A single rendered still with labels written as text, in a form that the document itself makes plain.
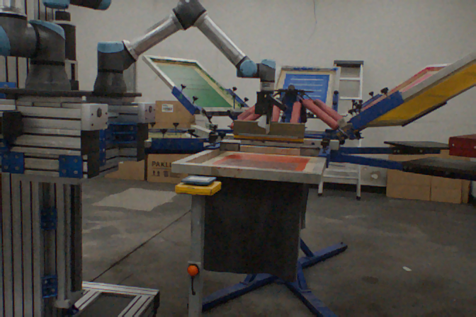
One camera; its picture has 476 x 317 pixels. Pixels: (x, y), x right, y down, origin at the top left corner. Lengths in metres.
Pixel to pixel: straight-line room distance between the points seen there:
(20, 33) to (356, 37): 5.23
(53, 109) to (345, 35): 5.16
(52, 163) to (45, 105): 0.22
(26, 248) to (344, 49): 5.13
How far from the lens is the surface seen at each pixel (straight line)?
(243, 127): 2.31
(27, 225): 2.10
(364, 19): 6.49
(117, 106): 2.16
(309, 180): 1.71
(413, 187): 6.43
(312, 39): 6.48
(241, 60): 2.14
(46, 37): 1.75
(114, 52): 2.20
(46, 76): 1.75
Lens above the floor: 1.27
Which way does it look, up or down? 8 degrees down
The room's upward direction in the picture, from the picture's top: 2 degrees clockwise
